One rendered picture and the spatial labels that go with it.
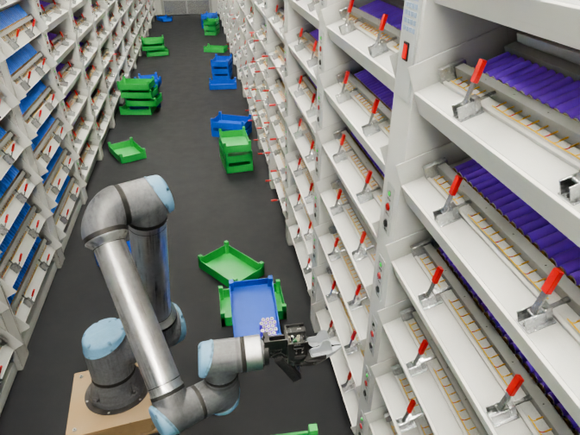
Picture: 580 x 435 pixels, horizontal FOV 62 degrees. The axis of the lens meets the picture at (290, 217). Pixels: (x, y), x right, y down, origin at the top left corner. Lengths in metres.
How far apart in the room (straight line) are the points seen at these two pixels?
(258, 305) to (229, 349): 1.00
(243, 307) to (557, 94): 1.72
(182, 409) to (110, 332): 0.54
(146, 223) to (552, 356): 1.07
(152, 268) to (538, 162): 1.16
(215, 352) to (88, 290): 1.47
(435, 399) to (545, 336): 0.44
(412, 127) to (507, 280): 0.36
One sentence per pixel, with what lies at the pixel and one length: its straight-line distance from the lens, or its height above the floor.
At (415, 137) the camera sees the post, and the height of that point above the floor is 1.21.
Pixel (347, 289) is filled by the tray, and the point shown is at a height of 0.53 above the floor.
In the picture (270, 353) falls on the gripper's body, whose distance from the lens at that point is 1.31.
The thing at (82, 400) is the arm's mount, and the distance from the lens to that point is 1.98.
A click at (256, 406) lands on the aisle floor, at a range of 1.98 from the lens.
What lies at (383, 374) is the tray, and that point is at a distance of 1.40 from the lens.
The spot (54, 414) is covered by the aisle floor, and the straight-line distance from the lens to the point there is 2.15.
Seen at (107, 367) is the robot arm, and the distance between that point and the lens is 1.79.
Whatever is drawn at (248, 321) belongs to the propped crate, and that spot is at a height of 0.05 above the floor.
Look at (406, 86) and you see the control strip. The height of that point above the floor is 1.31.
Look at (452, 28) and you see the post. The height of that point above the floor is 1.42.
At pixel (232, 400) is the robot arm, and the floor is 0.49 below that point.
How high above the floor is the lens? 1.58
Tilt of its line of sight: 31 degrees down
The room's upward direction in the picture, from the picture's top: straight up
